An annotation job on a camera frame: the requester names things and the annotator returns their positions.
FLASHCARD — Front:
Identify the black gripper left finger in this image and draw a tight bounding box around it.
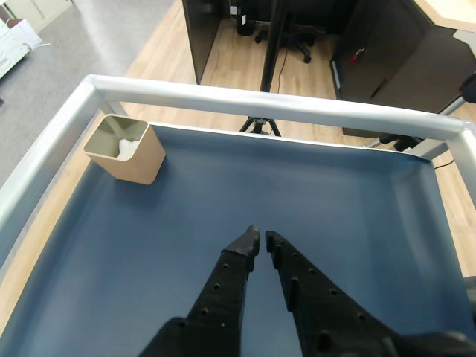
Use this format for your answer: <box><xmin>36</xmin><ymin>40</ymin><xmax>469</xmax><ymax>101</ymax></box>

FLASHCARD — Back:
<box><xmin>138</xmin><ymin>225</ymin><xmax>260</xmax><ymax>357</ymax></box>

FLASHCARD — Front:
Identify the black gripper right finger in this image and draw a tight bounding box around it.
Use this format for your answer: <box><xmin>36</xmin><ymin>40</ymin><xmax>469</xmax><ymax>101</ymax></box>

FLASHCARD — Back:
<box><xmin>264</xmin><ymin>231</ymin><xmax>401</xmax><ymax>357</ymax></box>

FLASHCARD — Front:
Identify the beige box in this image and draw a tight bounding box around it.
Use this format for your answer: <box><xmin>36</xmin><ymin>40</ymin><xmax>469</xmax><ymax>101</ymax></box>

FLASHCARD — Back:
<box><xmin>83</xmin><ymin>114</ymin><xmax>167</xmax><ymax>186</ymax></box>

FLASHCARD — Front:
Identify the blue-grey table mat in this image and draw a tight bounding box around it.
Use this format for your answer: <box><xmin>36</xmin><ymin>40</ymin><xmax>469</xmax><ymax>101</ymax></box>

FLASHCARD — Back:
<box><xmin>0</xmin><ymin>122</ymin><xmax>466</xmax><ymax>357</ymax></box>

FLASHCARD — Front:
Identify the white crumpled tissue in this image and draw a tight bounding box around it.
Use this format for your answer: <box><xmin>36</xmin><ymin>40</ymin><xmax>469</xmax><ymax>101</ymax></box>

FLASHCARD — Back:
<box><xmin>118</xmin><ymin>138</ymin><xmax>141</xmax><ymax>160</ymax></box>

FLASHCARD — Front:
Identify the black tripod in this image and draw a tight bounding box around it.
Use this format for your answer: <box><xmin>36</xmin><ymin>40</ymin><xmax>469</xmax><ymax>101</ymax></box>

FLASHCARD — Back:
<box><xmin>239</xmin><ymin>0</ymin><xmax>287</xmax><ymax>138</ymax></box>

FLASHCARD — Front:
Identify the dark partition panel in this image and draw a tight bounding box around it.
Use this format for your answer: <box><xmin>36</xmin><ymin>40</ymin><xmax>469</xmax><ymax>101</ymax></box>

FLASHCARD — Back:
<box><xmin>181</xmin><ymin>0</ymin><xmax>224</xmax><ymax>86</ymax></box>

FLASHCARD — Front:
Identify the dark cabinet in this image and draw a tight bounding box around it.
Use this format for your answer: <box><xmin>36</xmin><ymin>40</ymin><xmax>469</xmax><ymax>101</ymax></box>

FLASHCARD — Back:
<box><xmin>329</xmin><ymin>0</ymin><xmax>476</xmax><ymax>137</ymax></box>

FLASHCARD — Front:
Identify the black office chair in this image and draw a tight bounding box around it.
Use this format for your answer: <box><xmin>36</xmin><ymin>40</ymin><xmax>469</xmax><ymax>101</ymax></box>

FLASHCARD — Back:
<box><xmin>255</xmin><ymin>20</ymin><xmax>317</xmax><ymax>64</ymax></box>

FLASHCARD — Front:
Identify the black waste bin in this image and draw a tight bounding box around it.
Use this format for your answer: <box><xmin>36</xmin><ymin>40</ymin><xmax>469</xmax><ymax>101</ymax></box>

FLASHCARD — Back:
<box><xmin>236</xmin><ymin>5</ymin><xmax>257</xmax><ymax>37</ymax></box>

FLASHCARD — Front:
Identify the wooden desk top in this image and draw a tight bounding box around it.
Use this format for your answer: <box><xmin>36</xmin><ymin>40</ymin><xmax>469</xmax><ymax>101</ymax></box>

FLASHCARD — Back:
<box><xmin>412</xmin><ymin>0</ymin><xmax>476</xmax><ymax>29</ymax></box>

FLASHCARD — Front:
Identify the silver table frame rail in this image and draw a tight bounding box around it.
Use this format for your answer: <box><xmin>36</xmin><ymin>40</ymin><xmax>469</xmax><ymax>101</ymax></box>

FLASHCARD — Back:
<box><xmin>0</xmin><ymin>74</ymin><xmax>476</xmax><ymax>278</ymax></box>

